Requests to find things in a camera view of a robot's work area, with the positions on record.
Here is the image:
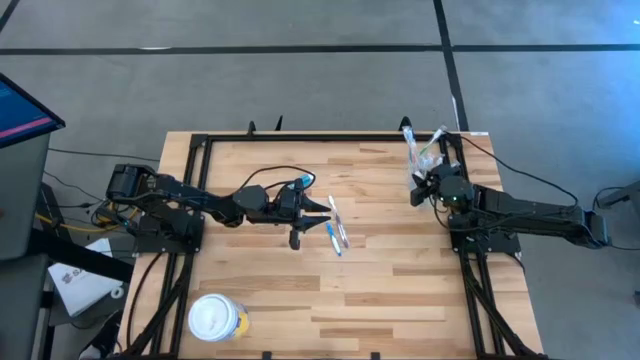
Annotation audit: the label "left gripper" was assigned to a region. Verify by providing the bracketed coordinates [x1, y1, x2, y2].
[273, 177, 333, 251]

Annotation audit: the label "purple white toothbrush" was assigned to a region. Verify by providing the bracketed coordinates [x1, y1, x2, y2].
[327, 194, 351, 249]

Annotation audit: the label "toothbrushes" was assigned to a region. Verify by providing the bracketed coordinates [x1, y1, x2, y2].
[407, 134, 421, 171]

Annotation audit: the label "blue mouthwash bottle white cap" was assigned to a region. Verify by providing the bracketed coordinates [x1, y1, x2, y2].
[285, 173, 316, 191]

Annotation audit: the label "green white toothbrush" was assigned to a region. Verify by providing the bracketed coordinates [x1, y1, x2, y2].
[418, 124, 447, 156]

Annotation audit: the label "clear acrylic organizer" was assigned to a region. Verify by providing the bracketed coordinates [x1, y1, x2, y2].
[403, 145, 441, 197]

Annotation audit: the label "wipes canister white lid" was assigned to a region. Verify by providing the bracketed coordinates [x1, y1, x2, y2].
[187, 293, 250, 344]

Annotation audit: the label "grey stand leg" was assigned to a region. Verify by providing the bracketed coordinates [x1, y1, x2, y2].
[597, 179, 640, 209]

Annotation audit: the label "black monitor stand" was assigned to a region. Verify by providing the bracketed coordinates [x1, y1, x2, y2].
[0, 182, 135, 360]

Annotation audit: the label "white printed box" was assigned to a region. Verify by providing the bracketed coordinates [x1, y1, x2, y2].
[47, 237, 126, 318]

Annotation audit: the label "grey cabinet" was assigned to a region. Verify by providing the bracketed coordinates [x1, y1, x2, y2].
[0, 132, 53, 262]

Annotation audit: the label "tilted monitor screen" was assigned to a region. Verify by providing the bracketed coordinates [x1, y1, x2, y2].
[0, 72, 67, 150]

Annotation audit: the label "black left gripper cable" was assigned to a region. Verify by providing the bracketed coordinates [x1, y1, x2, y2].
[239, 164, 317, 194]

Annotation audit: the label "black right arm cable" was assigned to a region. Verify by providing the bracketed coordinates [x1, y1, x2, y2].
[444, 130, 581, 206]

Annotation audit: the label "thin black floor cable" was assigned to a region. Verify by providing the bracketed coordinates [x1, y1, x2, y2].
[591, 185, 640, 252]
[47, 147, 161, 164]

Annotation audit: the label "yellow cable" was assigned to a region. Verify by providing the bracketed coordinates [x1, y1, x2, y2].
[34, 180, 146, 234]

